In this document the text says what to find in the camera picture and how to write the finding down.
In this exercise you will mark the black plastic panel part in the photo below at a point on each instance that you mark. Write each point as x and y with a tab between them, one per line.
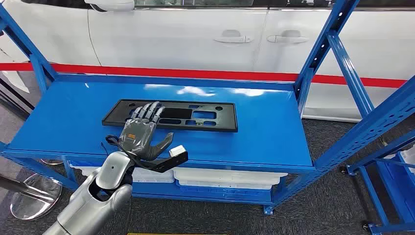
223	118

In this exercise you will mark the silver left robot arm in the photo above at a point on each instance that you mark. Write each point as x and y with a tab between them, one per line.
87	207

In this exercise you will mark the blue metal shelf rack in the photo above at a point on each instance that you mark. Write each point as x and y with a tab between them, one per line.
81	113

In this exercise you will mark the white car side mirror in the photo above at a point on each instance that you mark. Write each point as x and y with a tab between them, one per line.
112	5

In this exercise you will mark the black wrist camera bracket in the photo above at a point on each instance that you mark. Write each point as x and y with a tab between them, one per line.
168	163

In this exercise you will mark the white car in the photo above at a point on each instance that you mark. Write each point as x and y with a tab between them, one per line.
162	42

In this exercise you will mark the red barrier belt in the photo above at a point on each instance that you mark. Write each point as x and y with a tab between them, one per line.
194	73

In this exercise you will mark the blue wheeled metal rack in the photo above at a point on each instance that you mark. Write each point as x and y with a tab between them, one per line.
398	188

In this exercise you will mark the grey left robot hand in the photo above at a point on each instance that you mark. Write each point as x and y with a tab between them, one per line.
137	136

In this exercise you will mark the blue plastic bin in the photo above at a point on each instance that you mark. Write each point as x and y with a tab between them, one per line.
81	163
227	194

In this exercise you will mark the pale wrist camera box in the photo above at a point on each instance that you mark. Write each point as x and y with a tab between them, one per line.
177	151

